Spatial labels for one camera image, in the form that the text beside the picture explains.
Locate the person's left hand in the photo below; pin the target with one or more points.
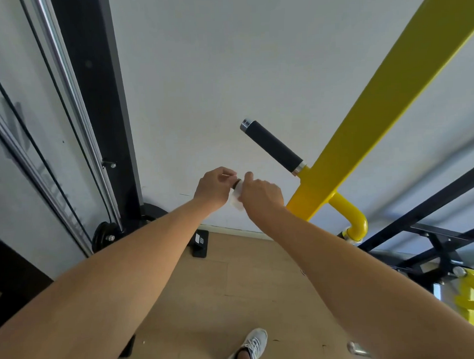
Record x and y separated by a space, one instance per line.
214 190

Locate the white cleaning wipe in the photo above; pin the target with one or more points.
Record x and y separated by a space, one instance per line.
236 202

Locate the black machine lower frame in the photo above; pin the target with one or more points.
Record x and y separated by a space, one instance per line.
15 286

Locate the short chrome bar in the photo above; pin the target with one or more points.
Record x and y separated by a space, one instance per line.
357 349

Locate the person's left forearm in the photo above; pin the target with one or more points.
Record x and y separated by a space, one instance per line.
90 299

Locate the white sneaker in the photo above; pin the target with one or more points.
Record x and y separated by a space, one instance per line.
252 343

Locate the person's right hand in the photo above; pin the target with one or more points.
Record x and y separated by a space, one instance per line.
263 199

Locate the person's right forearm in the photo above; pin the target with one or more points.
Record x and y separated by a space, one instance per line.
373 296

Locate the chrome guide rod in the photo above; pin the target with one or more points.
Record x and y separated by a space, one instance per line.
35 176
79 113

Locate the translucent machine guard panel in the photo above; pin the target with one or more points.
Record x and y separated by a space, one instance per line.
44 95

